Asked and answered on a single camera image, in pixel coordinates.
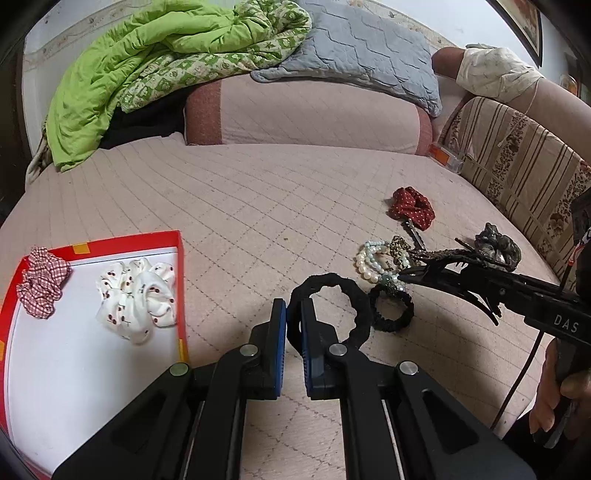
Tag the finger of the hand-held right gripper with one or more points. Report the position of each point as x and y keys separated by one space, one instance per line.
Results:
x=443 y=285
x=461 y=268

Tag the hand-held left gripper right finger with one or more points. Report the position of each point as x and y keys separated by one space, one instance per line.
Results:
x=308 y=350

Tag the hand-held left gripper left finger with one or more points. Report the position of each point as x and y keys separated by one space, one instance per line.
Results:
x=278 y=341

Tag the grey dark scrunchie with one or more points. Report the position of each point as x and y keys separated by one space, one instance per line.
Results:
x=498 y=244

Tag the thin black scrunchie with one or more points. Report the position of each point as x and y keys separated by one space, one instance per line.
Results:
x=406 y=314

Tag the leopard print scrunchie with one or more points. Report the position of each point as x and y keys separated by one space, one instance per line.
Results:
x=399 y=249

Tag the red and white box tray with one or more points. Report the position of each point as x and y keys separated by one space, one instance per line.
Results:
x=69 y=369

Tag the person's right hand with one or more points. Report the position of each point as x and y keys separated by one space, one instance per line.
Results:
x=545 y=406

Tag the metal hair clip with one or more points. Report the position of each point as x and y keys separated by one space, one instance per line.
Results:
x=415 y=235

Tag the red dotted scrunchie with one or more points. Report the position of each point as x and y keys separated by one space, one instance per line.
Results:
x=408 y=203

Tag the orange box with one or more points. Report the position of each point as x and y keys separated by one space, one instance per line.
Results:
x=443 y=157

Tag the striped floral cushion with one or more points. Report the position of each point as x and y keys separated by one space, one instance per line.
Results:
x=521 y=152

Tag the white cherry print scrunchie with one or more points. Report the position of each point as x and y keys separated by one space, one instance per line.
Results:
x=138 y=304

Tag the person's dark clothing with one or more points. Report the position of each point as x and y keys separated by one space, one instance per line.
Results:
x=554 y=461

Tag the white floral cloth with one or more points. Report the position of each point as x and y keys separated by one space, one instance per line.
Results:
x=498 y=69

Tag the pink bolster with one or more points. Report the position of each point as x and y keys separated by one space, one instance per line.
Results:
x=314 y=115

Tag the grey quilted pillow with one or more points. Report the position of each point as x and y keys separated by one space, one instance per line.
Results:
x=369 y=50

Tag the red checked scrunchie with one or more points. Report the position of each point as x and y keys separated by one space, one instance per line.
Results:
x=41 y=281

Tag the framed picture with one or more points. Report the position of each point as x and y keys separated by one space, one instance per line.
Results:
x=526 y=23

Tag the black cloth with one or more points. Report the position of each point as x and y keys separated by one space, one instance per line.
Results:
x=147 y=120

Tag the beige cloth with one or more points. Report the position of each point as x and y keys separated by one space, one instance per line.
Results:
x=39 y=161

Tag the green quilt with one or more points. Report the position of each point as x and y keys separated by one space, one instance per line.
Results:
x=115 y=69

